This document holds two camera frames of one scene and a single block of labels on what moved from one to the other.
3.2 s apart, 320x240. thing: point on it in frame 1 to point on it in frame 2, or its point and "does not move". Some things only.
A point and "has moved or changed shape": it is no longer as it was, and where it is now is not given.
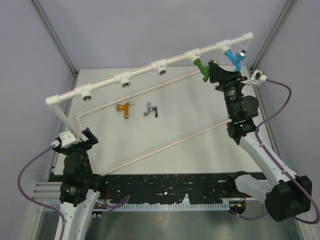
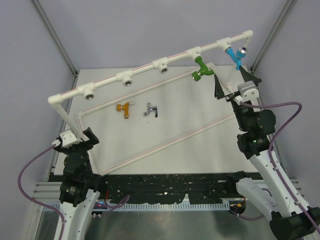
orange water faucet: [125, 107] does not move
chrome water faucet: [151, 108] does not move
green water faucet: [204, 69] has moved or changed shape
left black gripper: [88, 143] does not move
